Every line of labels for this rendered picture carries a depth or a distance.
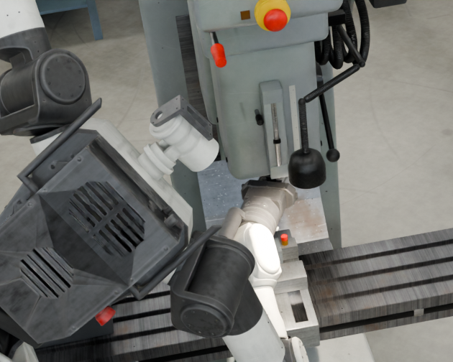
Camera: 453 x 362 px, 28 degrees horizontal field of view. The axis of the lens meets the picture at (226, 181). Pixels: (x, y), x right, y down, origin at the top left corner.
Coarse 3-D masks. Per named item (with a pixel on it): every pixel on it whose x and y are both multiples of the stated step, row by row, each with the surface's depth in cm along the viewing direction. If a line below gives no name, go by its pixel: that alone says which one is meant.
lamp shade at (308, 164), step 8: (296, 152) 170; (312, 152) 169; (296, 160) 169; (304, 160) 168; (312, 160) 168; (320, 160) 169; (288, 168) 171; (296, 168) 169; (304, 168) 168; (312, 168) 168; (320, 168) 169; (288, 176) 172; (296, 176) 169; (304, 176) 168; (312, 176) 168; (320, 176) 169; (296, 184) 170; (304, 184) 169; (312, 184) 169; (320, 184) 170
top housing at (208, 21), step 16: (192, 0) 153; (208, 0) 151; (224, 0) 152; (240, 0) 152; (256, 0) 152; (288, 0) 153; (304, 0) 154; (320, 0) 154; (336, 0) 154; (208, 16) 153; (224, 16) 153; (240, 16) 154; (304, 16) 156
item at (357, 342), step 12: (348, 336) 218; (360, 336) 217; (312, 348) 216; (324, 348) 215; (336, 348) 215; (348, 348) 214; (360, 348) 214; (228, 360) 216; (312, 360) 213; (324, 360) 212; (336, 360) 212; (348, 360) 212; (360, 360) 211; (372, 360) 211
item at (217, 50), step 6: (210, 36) 161; (216, 36) 161; (216, 42) 158; (216, 48) 155; (222, 48) 156; (216, 54) 154; (222, 54) 154; (216, 60) 153; (222, 60) 153; (222, 66) 154
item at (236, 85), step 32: (256, 64) 174; (288, 64) 175; (224, 96) 178; (256, 96) 178; (288, 96) 179; (224, 128) 184; (256, 128) 183; (288, 128) 184; (256, 160) 187; (288, 160) 188
